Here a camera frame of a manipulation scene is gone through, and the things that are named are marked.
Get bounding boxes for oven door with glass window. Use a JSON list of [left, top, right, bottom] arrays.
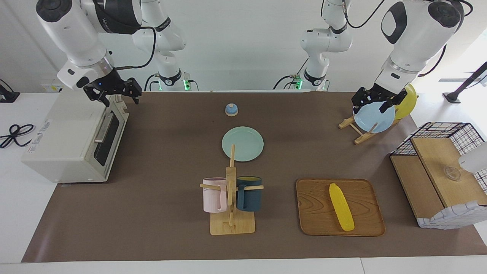
[[91, 97, 130, 169]]

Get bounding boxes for yellow corn cob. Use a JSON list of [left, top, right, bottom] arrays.
[[329, 183, 355, 231]]

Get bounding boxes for pale green plate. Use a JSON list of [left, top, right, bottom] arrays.
[[222, 126, 264, 162]]

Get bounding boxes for cream toaster oven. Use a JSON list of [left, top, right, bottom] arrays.
[[22, 91, 130, 184]]

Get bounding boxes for light blue plate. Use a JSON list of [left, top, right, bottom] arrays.
[[354, 103, 396, 134]]

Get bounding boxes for yellow plate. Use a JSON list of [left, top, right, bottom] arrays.
[[394, 84, 418, 120]]

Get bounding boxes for wooden plate rack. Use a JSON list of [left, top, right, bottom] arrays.
[[339, 108, 400, 145]]

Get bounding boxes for light wooden stepped shelf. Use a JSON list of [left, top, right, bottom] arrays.
[[390, 137, 487, 229]]

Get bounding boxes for small clear glass dish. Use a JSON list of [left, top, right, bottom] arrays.
[[443, 166, 462, 181]]

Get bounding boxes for black clamp base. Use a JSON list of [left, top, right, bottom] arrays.
[[0, 79, 20, 103]]

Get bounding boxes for white rounded object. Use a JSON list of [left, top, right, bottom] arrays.
[[458, 142, 487, 174]]

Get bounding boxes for brown table mat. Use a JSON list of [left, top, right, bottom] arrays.
[[22, 91, 487, 263]]

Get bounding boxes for brown wooden tray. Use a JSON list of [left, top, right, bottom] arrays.
[[296, 178, 386, 237]]

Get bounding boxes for pink mug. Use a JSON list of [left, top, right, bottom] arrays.
[[202, 177, 229, 213]]

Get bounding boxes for white checkered cloth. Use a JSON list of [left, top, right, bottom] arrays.
[[417, 201, 487, 230]]

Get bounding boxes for dark blue mug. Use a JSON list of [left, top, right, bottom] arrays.
[[236, 176, 263, 212]]

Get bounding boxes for wooden mug tree rack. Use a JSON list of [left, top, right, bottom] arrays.
[[200, 144, 264, 236]]

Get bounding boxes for black base cable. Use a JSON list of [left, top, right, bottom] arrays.
[[273, 57, 309, 90], [145, 73, 160, 92]]

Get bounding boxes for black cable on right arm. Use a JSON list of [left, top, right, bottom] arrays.
[[114, 26, 157, 71]]

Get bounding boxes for black wire basket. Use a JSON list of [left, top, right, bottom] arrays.
[[392, 122, 487, 191]]

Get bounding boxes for coiled black cable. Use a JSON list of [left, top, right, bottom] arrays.
[[0, 124, 35, 149]]

